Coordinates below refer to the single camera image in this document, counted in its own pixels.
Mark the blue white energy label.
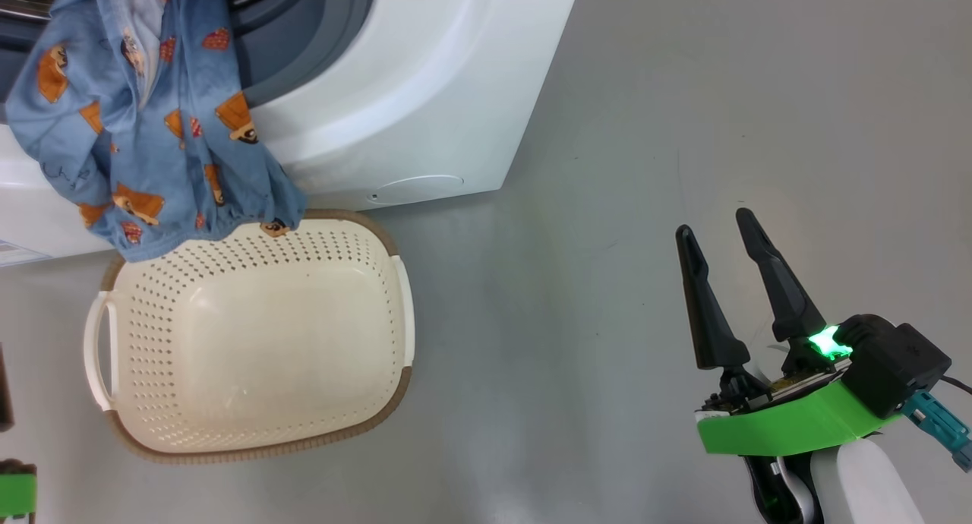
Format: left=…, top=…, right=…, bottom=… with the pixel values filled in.
left=0, top=239, right=51, bottom=267

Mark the teal cable connector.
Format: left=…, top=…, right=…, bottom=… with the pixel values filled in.
left=900, top=391, right=972, bottom=472

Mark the cream perforated laundry basket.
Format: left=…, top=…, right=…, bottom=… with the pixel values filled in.
left=84, top=209, right=416, bottom=465

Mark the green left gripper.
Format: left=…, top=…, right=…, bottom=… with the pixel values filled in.
left=0, top=346, right=38, bottom=523

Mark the blue bear-print garment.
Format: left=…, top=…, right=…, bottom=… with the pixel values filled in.
left=4, top=0, right=308, bottom=264

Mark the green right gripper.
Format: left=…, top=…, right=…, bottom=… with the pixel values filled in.
left=674, top=208, right=905, bottom=457

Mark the blue-grey rubber door gasket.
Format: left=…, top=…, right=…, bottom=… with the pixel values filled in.
left=0, top=0, right=378, bottom=122

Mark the white front-load washing machine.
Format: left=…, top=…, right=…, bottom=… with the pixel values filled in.
left=0, top=0, right=584, bottom=265

